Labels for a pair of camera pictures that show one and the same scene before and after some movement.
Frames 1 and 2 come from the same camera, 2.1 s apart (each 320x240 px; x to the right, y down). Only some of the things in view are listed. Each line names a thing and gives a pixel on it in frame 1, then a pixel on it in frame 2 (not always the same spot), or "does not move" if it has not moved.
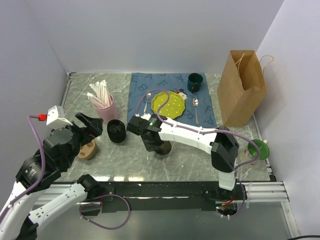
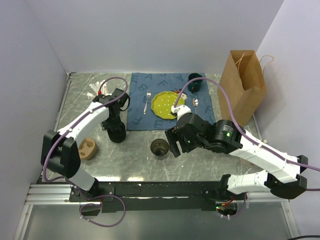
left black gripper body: [83, 135] to [115, 119]
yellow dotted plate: [172, 109] does not move
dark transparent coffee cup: [161, 152] does not move
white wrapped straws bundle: [102, 98] does not move
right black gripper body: [151, 146] to [188, 144]
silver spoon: [195, 101] does not move
